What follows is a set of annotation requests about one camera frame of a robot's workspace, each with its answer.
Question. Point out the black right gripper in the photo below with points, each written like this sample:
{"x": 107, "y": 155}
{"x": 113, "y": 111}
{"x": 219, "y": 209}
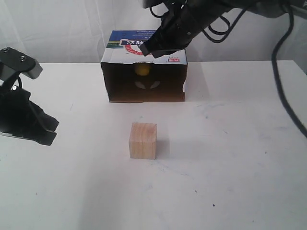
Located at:
{"x": 184, "y": 20}

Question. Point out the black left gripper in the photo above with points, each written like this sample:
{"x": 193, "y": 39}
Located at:
{"x": 18, "y": 116}

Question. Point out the yellow tennis ball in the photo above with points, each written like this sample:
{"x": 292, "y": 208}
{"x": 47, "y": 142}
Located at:
{"x": 142, "y": 69}

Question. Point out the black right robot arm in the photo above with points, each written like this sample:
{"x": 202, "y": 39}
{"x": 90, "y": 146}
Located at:
{"x": 265, "y": 8}

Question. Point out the blue white cardboard box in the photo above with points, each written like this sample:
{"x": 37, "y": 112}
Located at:
{"x": 165, "y": 82}

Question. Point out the wooden cube block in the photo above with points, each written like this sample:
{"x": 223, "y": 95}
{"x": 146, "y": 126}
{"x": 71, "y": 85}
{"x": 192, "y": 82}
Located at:
{"x": 143, "y": 140}

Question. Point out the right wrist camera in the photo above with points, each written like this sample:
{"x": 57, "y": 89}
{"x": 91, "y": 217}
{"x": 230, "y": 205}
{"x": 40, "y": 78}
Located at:
{"x": 152, "y": 3}

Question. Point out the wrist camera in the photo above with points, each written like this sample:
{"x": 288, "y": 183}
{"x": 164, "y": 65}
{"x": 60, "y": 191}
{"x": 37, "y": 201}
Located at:
{"x": 13, "y": 61}
{"x": 152, "y": 3}

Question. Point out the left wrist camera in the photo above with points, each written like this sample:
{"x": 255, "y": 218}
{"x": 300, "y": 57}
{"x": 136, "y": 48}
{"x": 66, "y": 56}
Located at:
{"x": 13, "y": 61}

